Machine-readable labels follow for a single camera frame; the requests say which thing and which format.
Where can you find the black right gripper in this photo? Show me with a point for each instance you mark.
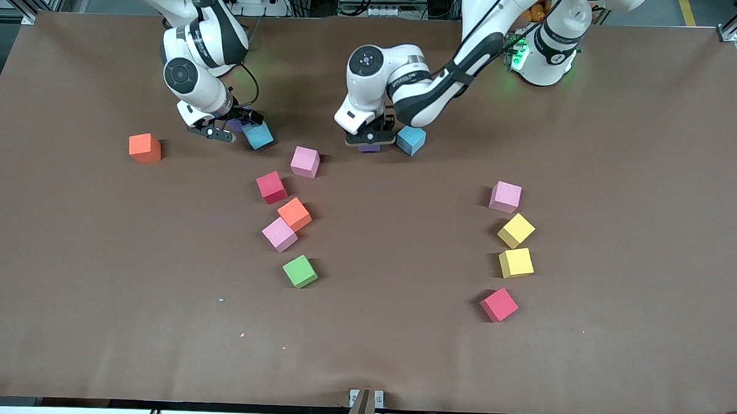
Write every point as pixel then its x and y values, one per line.
pixel 242 115

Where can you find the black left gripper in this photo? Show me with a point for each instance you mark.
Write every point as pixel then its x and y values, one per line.
pixel 386 120

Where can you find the purple foam cube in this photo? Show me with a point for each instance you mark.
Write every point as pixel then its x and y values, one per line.
pixel 234 126
pixel 369 149

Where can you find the blue foam cube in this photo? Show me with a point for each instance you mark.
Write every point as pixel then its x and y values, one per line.
pixel 410 141
pixel 260 136

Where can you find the pink foam cube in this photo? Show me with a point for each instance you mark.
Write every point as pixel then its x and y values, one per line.
pixel 305 162
pixel 279 234
pixel 505 196

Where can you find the orange foam cube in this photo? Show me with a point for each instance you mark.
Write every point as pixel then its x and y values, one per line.
pixel 294 214
pixel 144 147

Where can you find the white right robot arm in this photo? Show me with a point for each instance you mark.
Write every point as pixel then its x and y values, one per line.
pixel 207 94

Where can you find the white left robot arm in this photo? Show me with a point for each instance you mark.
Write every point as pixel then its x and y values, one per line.
pixel 372 91

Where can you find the red foam cube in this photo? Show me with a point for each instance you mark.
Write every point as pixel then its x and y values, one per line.
pixel 272 187
pixel 499 304

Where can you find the white power strip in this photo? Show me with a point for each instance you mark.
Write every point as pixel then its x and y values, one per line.
pixel 384 11
pixel 265 7

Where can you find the green foam cube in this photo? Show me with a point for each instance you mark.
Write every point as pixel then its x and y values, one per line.
pixel 299 271

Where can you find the yellow foam cube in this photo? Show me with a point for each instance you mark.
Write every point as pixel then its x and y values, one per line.
pixel 515 230
pixel 516 262

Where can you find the orange fruit pile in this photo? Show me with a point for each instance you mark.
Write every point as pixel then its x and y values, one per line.
pixel 534 12

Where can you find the brown paper table cover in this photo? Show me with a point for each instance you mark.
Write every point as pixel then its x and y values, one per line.
pixel 400 355

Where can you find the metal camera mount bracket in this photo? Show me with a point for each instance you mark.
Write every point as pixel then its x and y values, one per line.
pixel 364 412

